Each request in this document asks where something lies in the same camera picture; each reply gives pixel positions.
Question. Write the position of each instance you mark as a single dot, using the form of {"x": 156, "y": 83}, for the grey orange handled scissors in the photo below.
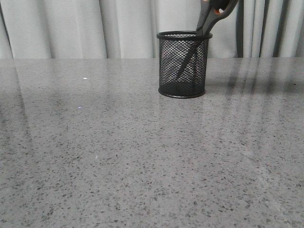
{"x": 211, "y": 12}

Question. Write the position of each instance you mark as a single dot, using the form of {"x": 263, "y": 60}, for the black mesh pen bucket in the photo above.
{"x": 173, "y": 47}

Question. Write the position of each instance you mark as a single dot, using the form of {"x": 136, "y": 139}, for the white pleated curtain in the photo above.
{"x": 128, "y": 28}

